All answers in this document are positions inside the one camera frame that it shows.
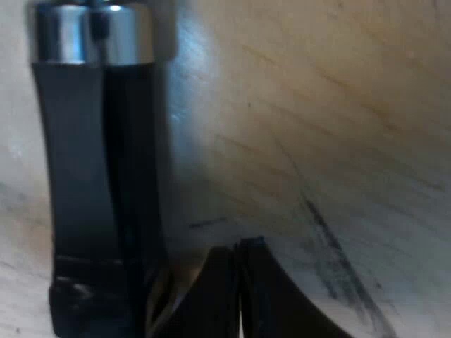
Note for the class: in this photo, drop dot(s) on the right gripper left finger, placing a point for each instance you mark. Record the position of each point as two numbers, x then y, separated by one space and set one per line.
208 299

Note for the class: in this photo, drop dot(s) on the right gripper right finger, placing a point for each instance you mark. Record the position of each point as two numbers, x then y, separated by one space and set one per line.
278 303

